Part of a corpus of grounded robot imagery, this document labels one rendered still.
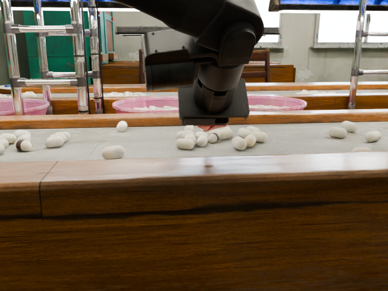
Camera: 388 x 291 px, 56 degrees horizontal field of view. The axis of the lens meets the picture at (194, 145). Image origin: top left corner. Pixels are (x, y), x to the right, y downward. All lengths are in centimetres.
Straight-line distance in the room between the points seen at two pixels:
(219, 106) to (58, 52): 303
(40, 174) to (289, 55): 562
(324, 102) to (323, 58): 489
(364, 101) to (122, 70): 245
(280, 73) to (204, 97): 305
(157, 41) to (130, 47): 531
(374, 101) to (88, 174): 109
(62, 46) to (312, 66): 393
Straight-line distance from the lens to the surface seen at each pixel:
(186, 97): 54
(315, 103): 129
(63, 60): 348
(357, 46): 131
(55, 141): 72
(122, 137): 77
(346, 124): 87
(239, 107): 54
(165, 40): 44
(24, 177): 50
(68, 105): 121
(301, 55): 605
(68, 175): 49
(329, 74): 624
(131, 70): 341
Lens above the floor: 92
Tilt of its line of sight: 15 degrees down
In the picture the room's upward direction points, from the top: straight up
